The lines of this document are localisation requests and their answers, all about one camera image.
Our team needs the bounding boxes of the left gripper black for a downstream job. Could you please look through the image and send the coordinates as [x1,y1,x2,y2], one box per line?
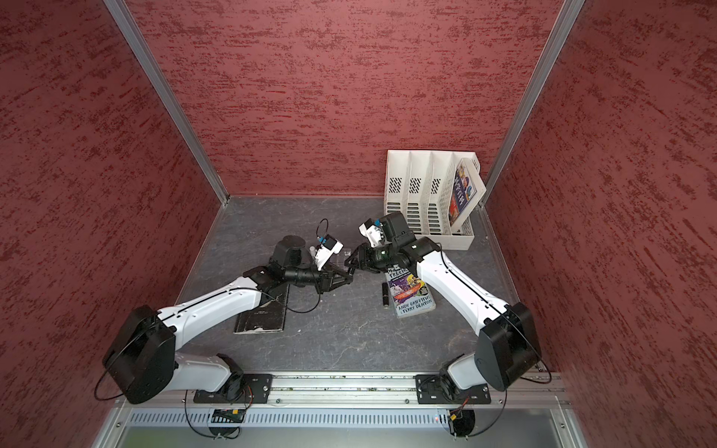
[285,259,353,294]

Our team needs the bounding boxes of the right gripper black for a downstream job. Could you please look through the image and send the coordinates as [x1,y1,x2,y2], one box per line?
[344,241,399,273]

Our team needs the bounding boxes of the black lipstick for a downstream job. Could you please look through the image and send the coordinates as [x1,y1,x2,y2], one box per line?
[381,282,390,308]

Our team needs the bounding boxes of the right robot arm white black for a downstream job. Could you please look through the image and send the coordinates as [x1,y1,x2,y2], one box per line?
[345,212,541,392]

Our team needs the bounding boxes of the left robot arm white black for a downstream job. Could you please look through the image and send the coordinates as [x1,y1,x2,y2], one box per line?
[103,235,356,404]

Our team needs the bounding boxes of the clear acrylic lipstick organizer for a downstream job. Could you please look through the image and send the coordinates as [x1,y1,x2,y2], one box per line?
[330,246,357,269]

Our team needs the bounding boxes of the white file organizer rack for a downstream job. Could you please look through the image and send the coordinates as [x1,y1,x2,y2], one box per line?
[384,149,480,250]

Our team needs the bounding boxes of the blue Treehouse book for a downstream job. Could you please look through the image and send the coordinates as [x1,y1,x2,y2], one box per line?
[386,267,436,318]

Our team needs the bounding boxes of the black Maugham book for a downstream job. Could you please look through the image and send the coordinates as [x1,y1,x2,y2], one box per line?
[233,285,289,335]

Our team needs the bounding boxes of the colourful book in rack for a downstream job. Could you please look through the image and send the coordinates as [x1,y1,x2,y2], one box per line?
[448,158,487,233]

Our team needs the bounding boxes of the left corner aluminium profile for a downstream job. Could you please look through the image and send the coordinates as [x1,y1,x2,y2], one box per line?
[103,0,230,207]

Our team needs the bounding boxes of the corner aluminium profile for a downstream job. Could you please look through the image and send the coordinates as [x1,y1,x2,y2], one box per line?
[103,0,230,207]
[480,0,586,208]

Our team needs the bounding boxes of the right corner aluminium profile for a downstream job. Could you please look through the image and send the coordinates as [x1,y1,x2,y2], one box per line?
[480,0,586,208]

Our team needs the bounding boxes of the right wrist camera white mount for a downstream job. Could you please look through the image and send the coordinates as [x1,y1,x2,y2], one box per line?
[360,220,385,248]

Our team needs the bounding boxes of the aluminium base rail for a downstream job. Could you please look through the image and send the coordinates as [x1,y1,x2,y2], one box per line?
[167,370,569,409]

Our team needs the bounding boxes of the right base cable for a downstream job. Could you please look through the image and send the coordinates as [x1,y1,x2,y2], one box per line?
[446,385,508,439]

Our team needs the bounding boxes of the base cable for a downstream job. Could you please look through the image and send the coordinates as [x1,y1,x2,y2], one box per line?
[446,385,508,439]
[183,385,254,441]

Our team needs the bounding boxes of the left base cable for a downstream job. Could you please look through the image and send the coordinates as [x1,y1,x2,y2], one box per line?
[183,385,254,441]

